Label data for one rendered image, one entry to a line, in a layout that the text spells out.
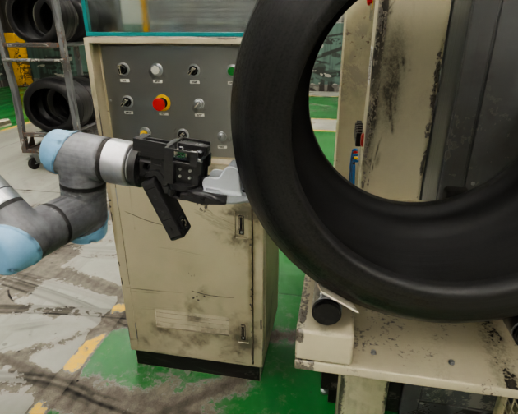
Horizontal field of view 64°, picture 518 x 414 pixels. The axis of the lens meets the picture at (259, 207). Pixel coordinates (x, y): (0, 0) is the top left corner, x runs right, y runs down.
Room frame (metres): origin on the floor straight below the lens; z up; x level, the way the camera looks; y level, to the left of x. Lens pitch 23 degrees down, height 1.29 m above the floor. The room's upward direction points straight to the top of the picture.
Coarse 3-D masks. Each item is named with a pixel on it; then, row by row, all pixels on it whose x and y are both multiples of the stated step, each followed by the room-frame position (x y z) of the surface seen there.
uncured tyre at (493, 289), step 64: (320, 0) 0.49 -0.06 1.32; (256, 64) 0.51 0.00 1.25; (256, 128) 0.50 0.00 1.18; (256, 192) 0.51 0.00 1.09; (320, 192) 0.75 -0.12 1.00; (512, 192) 0.69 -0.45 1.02; (320, 256) 0.48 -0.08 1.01; (384, 256) 0.66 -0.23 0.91; (448, 256) 0.65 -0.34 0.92; (512, 256) 0.59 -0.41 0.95; (448, 320) 0.46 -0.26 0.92
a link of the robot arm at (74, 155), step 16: (48, 144) 0.65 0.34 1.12; (64, 144) 0.65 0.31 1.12; (80, 144) 0.65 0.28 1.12; (96, 144) 0.65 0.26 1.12; (48, 160) 0.65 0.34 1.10; (64, 160) 0.64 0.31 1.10; (80, 160) 0.64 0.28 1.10; (96, 160) 0.63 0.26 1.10; (64, 176) 0.64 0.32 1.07; (80, 176) 0.64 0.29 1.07; (96, 176) 0.64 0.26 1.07
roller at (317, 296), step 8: (320, 296) 0.53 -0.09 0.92; (312, 304) 0.52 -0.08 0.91; (320, 304) 0.51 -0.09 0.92; (328, 304) 0.51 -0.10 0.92; (336, 304) 0.51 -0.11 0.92; (312, 312) 0.51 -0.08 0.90; (320, 312) 0.51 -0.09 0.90; (328, 312) 0.51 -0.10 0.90; (336, 312) 0.50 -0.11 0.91; (320, 320) 0.51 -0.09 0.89; (328, 320) 0.51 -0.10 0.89; (336, 320) 0.50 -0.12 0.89
